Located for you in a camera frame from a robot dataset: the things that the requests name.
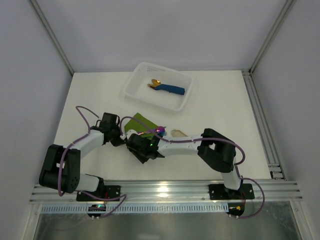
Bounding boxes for aluminium rail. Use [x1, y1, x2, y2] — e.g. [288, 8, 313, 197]
[241, 70, 287, 181]
[29, 179, 303, 204]

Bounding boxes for right frame post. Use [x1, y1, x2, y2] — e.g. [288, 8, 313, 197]
[248, 0, 297, 75]

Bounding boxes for green paper napkin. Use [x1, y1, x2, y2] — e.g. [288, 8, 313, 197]
[124, 112, 158, 134]

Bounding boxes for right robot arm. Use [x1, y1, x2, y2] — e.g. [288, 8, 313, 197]
[126, 128, 246, 199]

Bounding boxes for gold utensils in bundle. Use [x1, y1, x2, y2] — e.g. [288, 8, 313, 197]
[147, 79, 161, 90]

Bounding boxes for white slotted cable duct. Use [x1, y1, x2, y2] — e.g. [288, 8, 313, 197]
[40, 202, 229, 214]

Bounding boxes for aluminium front rail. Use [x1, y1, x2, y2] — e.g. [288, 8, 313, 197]
[29, 179, 303, 204]

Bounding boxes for white plastic basket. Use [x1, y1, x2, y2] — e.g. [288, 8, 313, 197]
[123, 62, 194, 113]

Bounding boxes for blue rolled napkin bundle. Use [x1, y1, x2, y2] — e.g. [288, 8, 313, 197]
[154, 84, 185, 96]

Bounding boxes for left frame post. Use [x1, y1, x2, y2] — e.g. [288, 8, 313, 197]
[28, 0, 75, 76]

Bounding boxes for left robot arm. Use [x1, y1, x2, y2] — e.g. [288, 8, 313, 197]
[39, 112, 125, 194]

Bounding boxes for aluminium right side rail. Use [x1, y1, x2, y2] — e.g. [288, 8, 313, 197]
[241, 70, 287, 181]

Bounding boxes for iridescent blue fork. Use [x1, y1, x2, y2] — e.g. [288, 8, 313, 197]
[156, 131, 167, 138]

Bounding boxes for frame post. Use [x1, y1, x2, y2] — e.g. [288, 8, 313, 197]
[28, 0, 75, 76]
[248, 0, 297, 75]

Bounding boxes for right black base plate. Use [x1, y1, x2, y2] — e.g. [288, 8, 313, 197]
[208, 183, 255, 201]

